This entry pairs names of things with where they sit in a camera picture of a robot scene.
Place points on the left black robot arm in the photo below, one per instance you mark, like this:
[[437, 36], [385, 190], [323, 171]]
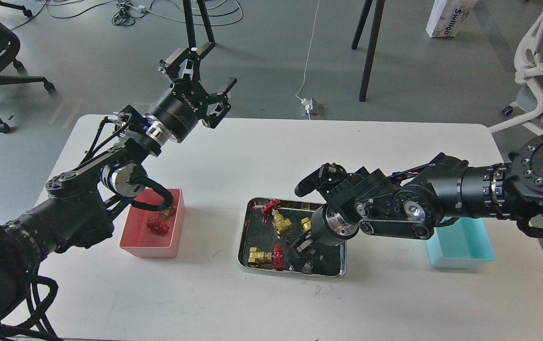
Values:
[[83, 202]]

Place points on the metal tray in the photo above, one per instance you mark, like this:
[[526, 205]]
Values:
[[256, 233]]

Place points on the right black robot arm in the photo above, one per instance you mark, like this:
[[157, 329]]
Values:
[[412, 203]]

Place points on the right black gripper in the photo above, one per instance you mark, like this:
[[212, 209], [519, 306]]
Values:
[[328, 228]]

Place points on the brass valve upper right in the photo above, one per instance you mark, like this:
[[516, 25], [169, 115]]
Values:
[[305, 224]]

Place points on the cardboard box with label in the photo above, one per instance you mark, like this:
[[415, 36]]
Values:
[[447, 16]]

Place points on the blue plastic box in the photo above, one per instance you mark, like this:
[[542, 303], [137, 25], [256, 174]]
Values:
[[462, 245]]

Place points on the pink plastic box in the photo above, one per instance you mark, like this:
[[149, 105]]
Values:
[[147, 235]]

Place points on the brass valve red handle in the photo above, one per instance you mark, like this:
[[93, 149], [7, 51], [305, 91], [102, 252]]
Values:
[[159, 225]]

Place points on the white power adapter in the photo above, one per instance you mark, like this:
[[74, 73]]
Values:
[[312, 109]]

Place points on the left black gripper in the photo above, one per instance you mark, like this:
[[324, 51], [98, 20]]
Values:
[[184, 104]]

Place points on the brass valve upper middle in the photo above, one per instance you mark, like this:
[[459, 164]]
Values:
[[271, 214]]

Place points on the black stand legs right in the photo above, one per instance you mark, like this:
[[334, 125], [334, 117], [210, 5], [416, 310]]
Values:
[[373, 37]]

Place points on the brass valve bottom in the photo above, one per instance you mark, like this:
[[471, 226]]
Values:
[[258, 258]]

